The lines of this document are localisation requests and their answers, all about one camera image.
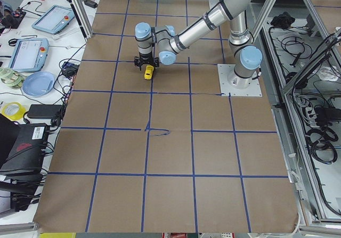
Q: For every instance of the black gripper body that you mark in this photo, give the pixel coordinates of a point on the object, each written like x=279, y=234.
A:
x=145, y=58

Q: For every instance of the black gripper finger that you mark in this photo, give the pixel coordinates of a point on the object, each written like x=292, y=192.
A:
x=155, y=63
x=139, y=63

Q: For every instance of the yellow toy beetle car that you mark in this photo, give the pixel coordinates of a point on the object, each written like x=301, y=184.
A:
x=148, y=72

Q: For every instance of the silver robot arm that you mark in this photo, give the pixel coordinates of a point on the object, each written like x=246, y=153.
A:
x=161, y=44

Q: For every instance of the blue teach pendant far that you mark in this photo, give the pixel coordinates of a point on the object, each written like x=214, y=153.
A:
x=54, y=20

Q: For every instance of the blue teach pendant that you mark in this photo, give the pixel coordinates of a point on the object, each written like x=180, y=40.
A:
x=29, y=55
x=54, y=20

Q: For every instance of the light blue plate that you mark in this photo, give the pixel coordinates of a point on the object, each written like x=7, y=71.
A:
x=38, y=84

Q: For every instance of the black power adapter brick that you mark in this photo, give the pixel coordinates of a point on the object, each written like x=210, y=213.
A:
x=43, y=111

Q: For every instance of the blue teach pendant near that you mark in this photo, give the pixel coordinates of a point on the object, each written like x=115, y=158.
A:
x=29, y=55

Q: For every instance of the green patterned tape rolls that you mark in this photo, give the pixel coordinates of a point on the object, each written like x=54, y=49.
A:
x=12, y=78

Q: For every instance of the yellow tape roll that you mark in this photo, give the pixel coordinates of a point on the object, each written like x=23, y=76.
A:
x=13, y=111

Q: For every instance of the black computer box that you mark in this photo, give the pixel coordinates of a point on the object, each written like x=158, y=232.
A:
x=22, y=147

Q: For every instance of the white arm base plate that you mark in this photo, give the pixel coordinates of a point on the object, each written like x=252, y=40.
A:
x=253, y=89

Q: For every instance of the aluminium frame post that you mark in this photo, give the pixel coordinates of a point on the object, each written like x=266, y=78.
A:
x=81, y=17

